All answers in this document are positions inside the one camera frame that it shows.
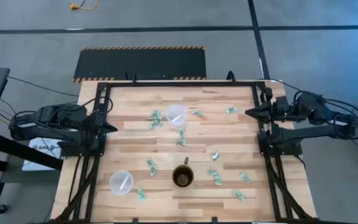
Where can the white paper sheet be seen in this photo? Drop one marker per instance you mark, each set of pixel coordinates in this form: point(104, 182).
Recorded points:
point(31, 166)

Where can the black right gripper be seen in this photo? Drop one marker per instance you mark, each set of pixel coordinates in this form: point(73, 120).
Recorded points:
point(275, 109)

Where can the black table clamp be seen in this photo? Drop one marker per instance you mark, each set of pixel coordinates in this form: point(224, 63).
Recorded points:
point(231, 76)
point(214, 219)
point(134, 79)
point(135, 220)

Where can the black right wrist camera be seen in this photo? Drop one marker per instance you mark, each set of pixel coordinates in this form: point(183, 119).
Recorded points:
point(268, 94)

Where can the grey flat base plate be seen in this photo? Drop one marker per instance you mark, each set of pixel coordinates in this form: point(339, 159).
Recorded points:
point(26, 177)

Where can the black caster wheel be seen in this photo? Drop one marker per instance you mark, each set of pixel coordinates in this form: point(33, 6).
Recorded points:
point(1, 209)

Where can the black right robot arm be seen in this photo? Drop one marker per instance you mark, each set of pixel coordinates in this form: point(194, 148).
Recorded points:
point(309, 130)

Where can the green brown ceramic mug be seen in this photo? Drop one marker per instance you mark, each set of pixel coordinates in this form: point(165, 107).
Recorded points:
point(182, 183)

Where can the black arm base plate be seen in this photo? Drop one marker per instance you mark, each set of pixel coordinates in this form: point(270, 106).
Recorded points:
point(73, 152)
point(287, 152)

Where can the black hazard-striped floor mat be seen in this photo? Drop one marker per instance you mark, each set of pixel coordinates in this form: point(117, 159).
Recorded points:
point(141, 63)

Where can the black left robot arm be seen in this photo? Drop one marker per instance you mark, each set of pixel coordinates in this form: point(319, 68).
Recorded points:
point(57, 115)

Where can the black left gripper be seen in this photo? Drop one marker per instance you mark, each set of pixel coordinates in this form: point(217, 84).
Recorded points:
point(98, 124)

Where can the black diagonal bar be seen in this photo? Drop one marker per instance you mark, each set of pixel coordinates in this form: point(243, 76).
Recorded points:
point(17, 149)

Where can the clear plastic cup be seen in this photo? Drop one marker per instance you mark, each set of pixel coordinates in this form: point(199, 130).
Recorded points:
point(115, 177)
point(170, 111)

